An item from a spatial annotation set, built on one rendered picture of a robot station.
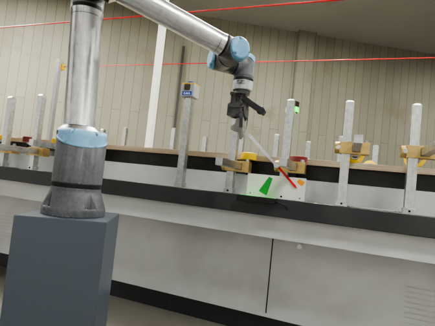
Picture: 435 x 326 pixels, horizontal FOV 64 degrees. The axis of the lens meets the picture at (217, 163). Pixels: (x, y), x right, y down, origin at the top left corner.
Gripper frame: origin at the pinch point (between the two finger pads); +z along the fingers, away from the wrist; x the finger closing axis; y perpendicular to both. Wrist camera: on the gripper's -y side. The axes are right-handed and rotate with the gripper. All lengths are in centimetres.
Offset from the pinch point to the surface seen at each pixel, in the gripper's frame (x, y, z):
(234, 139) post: -7.8, 6.0, 0.5
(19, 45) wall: -221, 429, -150
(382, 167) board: -26, -59, 7
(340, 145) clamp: -7.0, -40.9, 0.8
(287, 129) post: -7.8, -18.3, -5.5
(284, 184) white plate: -7.0, -19.3, 19.1
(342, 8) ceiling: -354, -19, -239
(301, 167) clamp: -7.0, -25.8, 11.4
